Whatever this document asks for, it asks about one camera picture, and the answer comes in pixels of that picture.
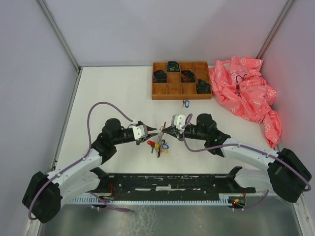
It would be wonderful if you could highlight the keyring bunch with red opener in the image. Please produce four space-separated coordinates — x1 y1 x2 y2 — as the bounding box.
147 122 169 158

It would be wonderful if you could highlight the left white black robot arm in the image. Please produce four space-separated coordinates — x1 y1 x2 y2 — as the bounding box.
22 118 157 223

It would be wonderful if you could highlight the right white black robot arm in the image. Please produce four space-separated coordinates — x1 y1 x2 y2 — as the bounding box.
162 114 312 203

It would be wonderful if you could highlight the key with blue tag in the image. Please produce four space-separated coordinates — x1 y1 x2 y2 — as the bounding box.
182 99 190 108

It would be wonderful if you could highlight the wooden compartment tray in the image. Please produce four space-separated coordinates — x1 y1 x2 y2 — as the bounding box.
151 61 212 100

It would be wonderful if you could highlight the black item right compartment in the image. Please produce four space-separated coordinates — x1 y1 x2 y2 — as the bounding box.
196 79 211 94

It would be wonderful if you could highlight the black item compartment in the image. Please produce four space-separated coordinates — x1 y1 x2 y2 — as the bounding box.
181 70 195 83
196 79 211 94
166 61 181 73
153 70 167 83

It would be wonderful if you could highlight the black item left compartment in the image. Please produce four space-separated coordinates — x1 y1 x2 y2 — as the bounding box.
153 70 167 83

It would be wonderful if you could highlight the black item middle compartment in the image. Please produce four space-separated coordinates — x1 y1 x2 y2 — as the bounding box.
181 70 195 83

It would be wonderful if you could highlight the black item top compartment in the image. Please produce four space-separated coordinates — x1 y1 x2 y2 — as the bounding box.
166 61 181 73

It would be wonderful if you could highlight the pink plastic bag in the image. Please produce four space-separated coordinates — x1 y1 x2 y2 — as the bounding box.
209 56 282 148

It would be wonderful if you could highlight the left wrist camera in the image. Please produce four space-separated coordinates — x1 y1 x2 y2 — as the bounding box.
131 120 147 140

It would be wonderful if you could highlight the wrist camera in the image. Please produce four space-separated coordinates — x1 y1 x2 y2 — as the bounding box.
131 120 147 140
171 115 186 131

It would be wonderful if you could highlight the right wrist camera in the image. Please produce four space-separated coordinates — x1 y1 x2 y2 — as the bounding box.
171 115 186 131

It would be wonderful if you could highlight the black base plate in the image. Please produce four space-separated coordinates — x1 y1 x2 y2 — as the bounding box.
93 169 255 200

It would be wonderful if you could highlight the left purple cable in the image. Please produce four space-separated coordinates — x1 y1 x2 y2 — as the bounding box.
29 101 137 222

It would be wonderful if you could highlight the purple cable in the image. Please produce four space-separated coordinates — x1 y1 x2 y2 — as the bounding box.
29 101 137 222
183 113 311 212

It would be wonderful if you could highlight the white slotted cable duct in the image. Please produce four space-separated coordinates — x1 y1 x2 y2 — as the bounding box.
68 194 242 206

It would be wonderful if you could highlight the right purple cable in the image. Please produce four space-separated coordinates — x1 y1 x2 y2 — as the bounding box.
183 113 311 212

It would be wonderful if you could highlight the aluminium frame rail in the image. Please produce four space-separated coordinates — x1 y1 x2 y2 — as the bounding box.
36 0 82 72

